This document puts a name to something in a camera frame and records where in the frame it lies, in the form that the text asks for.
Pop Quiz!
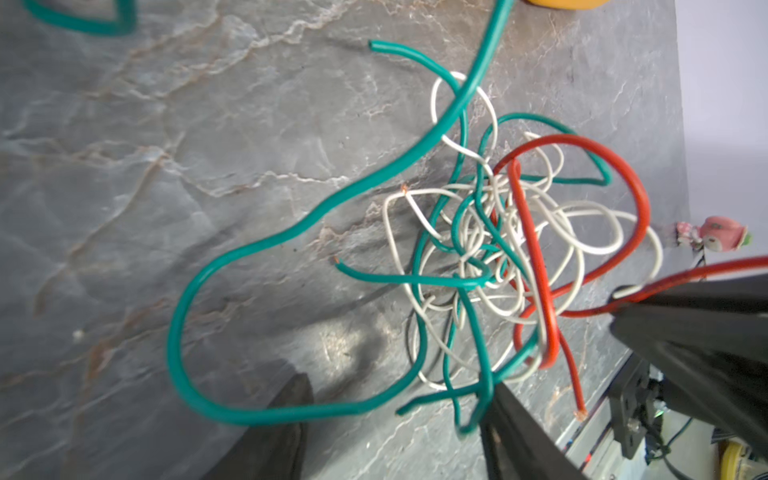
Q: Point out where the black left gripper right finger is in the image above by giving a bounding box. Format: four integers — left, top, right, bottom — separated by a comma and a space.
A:
480, 384, 586, 480

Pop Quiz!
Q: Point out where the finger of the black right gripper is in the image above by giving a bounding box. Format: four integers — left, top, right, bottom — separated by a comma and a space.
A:
610, 274, 767, 455

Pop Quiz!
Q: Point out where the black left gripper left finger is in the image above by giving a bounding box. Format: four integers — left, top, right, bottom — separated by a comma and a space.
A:
200, 372, 316, 480

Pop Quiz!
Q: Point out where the white cable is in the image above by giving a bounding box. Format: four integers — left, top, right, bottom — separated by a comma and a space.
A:
381, 70, 665, 392

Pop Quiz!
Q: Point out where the green cable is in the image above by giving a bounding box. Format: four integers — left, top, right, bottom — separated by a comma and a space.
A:
22, 0, 614, 438

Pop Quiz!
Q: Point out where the small pink toy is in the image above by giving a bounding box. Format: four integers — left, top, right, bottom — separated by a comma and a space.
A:
675, 216, 752, 252

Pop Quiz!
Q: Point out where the yellow crate under table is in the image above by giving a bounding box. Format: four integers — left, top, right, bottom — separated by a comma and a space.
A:
719, 440, 749, 480

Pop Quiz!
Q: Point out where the yellow plastic bin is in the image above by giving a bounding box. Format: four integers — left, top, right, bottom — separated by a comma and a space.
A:
528, 0, 610, 11

